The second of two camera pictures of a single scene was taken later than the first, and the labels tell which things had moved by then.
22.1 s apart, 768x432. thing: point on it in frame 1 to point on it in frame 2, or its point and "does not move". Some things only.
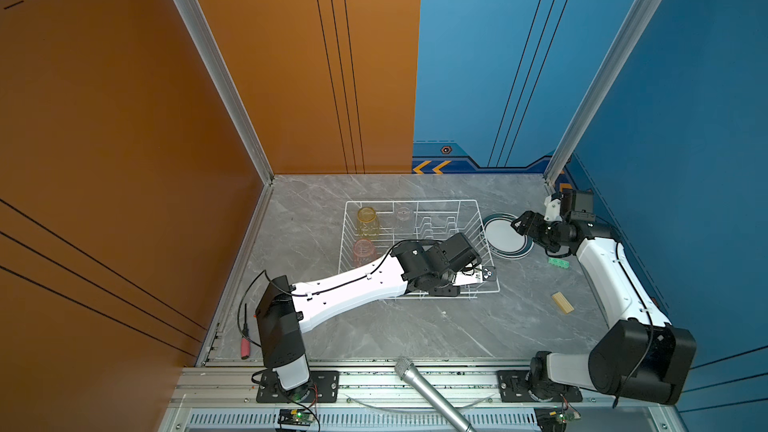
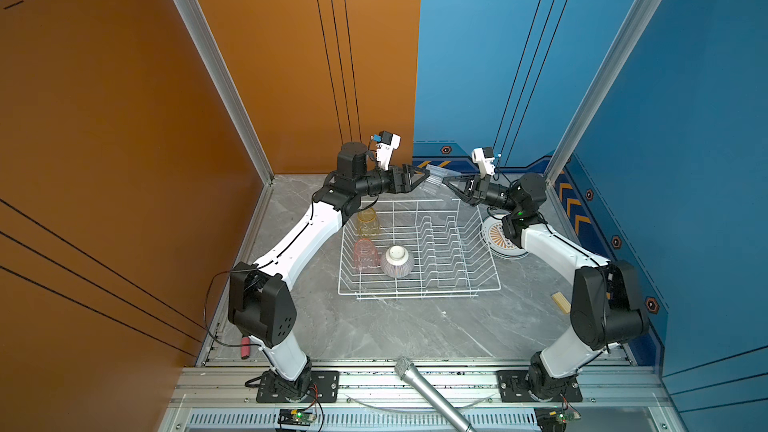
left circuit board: x=296 y=417 does not move
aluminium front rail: x=222 y=397 does not move
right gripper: x=529 y=225 to x=478 y=191
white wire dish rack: x=372 y=228 does not move
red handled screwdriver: x=245 y=343 does not move
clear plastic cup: x=404 y=216 to x=437 y=174
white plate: x=475 y=278 to x=495 y=237
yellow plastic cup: x=367 y=225 does not move
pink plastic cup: x=363 y=253 does not move
